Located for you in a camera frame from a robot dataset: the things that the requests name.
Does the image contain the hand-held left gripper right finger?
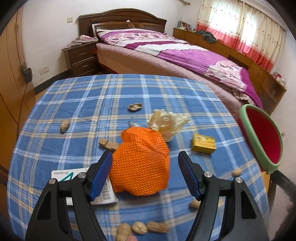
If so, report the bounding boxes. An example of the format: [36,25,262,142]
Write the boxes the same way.
[178,151,270,241]

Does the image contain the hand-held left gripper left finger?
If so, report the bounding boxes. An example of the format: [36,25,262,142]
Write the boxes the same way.
[25,151,113,241]

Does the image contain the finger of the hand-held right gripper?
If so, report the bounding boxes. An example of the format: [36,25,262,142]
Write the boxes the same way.
[268,170,296,207]

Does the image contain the orange foam fruit net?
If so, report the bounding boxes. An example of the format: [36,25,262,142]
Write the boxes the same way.
[109,126,170,197]

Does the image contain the red bucket with green rim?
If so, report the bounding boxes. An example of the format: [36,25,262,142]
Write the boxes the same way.
[239,104,284,175]

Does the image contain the white medicine box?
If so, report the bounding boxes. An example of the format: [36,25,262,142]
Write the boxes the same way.
[51,168,119,207]

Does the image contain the small wooden blocks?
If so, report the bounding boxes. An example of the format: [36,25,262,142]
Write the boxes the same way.
[99,138,119,153]

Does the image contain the small yellow cardboard box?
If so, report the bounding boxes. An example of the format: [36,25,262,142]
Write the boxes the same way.
[191,133,216,154]

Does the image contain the crumpled clear plastic wrap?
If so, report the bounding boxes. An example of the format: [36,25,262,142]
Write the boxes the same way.
[147,110,189,142]

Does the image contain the blue plaid tablecloth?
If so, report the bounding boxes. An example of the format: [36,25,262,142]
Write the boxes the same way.
[7,73,270,241]

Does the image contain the small toiletry jars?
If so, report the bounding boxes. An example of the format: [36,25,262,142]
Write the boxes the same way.
[273,71,288,87]

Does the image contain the purple floral quilt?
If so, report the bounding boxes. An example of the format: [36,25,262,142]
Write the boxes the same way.
[96,29,263,109]

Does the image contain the dark wooden nightstand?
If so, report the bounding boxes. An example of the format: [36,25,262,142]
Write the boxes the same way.
[61,40,99,77]

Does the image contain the long low wooden cabinet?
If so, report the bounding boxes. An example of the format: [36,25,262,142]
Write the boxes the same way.
[173,27,287,114]

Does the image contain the pinkish brown bedspread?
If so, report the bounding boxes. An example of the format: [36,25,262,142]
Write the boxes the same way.
[96,43,252,121]

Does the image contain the tall wooden wardrobe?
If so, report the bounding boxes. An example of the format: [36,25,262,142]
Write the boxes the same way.
[0,9,37,172]

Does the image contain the small black hanging bag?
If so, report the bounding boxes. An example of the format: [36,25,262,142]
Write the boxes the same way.
[21,65,33,82]

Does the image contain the crumpled floral cloth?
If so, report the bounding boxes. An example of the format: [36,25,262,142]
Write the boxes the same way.
[67,35,99,48]

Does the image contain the grey clothes pile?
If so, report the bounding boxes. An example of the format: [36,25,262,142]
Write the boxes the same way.
[195,30,218,43]

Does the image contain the pink floral pillow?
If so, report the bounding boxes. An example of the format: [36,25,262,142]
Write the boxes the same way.
[96,29,169,45]

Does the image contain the row of books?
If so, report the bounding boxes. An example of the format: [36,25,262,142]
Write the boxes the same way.
[178,21,196,32]

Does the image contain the cream and pink curtains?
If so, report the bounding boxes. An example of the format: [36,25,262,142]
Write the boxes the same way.
[196,0,284,72]

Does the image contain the dark wooden bed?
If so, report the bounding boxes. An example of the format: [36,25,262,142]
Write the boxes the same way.
[77,9,264,116]

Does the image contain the black power cable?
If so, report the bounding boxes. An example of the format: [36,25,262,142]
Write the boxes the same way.
[14,80,33,132]

